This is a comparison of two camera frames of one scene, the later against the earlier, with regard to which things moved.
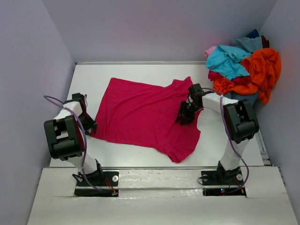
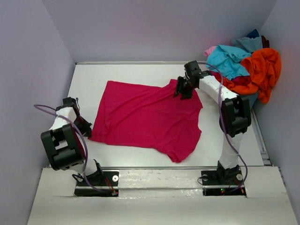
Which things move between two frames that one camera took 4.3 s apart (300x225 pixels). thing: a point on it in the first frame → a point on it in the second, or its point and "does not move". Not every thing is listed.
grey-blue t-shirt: x=251 y=45 does not move
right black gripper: x=185 y=112 → x=183 y=87
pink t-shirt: x=208 y=52 does not move
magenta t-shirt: x=146 y=115 does not move
